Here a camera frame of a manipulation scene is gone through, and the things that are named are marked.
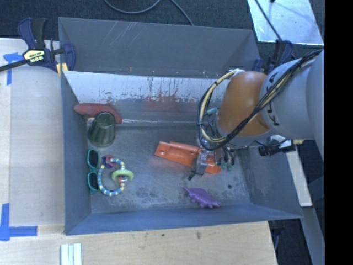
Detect red-brown flat block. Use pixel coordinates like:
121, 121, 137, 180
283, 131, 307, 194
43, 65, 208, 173
73, 102, 123, 124

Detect dark green cup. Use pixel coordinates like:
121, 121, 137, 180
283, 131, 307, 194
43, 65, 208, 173
87, 111, 117, 149

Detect orange flat block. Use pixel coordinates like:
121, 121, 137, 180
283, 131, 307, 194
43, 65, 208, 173
154, 141, 222, 175

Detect green sunglasses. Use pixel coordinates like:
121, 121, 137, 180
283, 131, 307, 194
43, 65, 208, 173
86, 149, 100, 195

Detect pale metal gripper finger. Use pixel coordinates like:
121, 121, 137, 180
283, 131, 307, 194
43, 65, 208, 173
188, 154, 216, 181
194, 152, 208, 174

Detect pale wood board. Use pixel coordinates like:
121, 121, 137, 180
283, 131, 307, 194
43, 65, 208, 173
9, 65, 66, 227

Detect colourful ring rattle toy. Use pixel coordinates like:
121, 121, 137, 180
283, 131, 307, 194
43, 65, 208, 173
97, 155, 136, 197

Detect purple toy dinosaur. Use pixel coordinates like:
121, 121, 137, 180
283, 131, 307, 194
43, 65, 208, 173
183, 187, 222, 209

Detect black cylinder on white bracket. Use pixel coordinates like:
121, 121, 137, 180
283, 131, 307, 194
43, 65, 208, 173
258, 136, 296, 157

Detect grey metal bin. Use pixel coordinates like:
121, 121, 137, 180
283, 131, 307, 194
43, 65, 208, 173
57, 17, 304, 236

